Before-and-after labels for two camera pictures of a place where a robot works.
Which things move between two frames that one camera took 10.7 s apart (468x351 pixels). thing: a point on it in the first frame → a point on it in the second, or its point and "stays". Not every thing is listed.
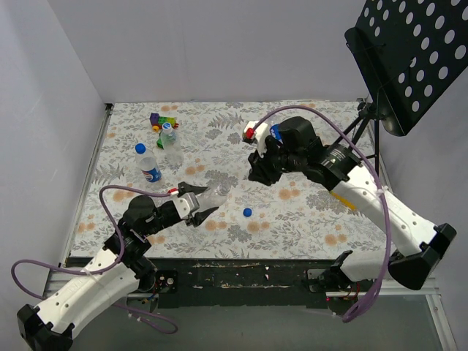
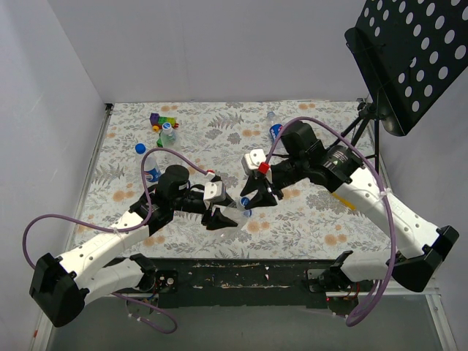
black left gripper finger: (186, 188) → (227, 199)
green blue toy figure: (159, 142) stays
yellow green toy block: (344, 201) stays
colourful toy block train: (156, 121) stays
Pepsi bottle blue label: (276, 131) stays
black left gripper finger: (200, 216) → (218, 221)
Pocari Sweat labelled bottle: (148, 164) stays
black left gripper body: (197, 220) → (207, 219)
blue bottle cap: (140, 148) stays
